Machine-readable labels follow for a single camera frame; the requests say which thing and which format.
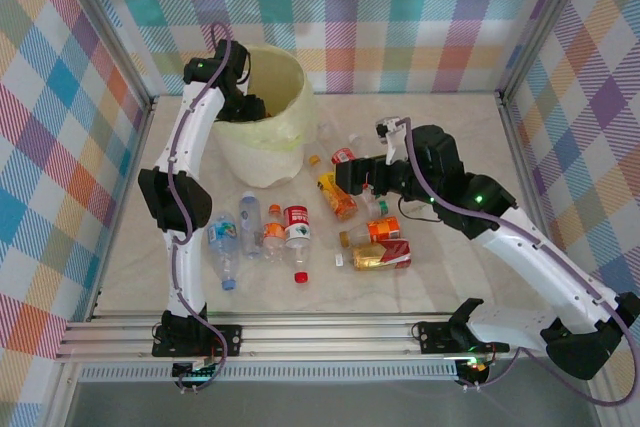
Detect yellow orange juice bottle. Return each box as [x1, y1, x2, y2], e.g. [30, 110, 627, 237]
[308, 155, 360, 222]

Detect clear bottle red cap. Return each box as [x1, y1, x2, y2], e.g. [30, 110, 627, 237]
[358, 184, 392, 218]

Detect orange label tea bottle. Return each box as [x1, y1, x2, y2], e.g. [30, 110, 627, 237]
[338, 215, 403, 247]

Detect red white label bottle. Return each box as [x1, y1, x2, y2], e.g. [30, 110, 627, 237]
[283, 204, 314, 284]

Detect red gold label tea bottle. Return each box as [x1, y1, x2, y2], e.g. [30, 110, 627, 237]
[333, 238, 414, 272]

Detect small bottle orange cap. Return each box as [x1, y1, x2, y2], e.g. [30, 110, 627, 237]
[263, 202, 290, 262]

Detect tall clear plastic bottle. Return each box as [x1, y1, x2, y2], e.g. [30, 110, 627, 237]
[238, 190, 267, 260]

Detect cream plastic bin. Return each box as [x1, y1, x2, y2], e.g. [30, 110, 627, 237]
[209, 44, 317, 189]

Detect clear bottle white cap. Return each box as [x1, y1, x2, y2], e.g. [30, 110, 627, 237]
[348, 132, 386, 161]

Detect clear unlabelled plastic bottle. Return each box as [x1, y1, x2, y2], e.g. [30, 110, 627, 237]
[317, 121, 342, 144]

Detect crushed clear bottle blue cap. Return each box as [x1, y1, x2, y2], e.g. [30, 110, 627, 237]
[206, 210, 242, 293]

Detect circuit board green lights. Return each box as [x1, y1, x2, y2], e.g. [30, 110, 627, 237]
[171, 357, 224, 382]
[449, 355, 496, 381]

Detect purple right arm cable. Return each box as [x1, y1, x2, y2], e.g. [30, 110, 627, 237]
[397, 116, 640, 407]

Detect thin black cable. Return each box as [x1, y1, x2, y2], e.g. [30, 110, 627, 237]
[398, 195, 442, 224]

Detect aluminium frame post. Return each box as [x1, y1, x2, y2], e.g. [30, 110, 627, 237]
[54, 0, 156, 108]
[497, 0, 601, 103]

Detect aluminium mounting rail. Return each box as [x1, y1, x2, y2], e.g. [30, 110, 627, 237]
[53, 311, 551, 364]

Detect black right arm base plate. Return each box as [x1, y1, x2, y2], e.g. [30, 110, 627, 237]
[415, 319, 476, 356]

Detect grey slotted cable duct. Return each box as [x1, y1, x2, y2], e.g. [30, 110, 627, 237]
[77, 364, 464, 383]

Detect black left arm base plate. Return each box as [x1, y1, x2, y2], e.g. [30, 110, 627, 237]
[151, 322, 245, 359]

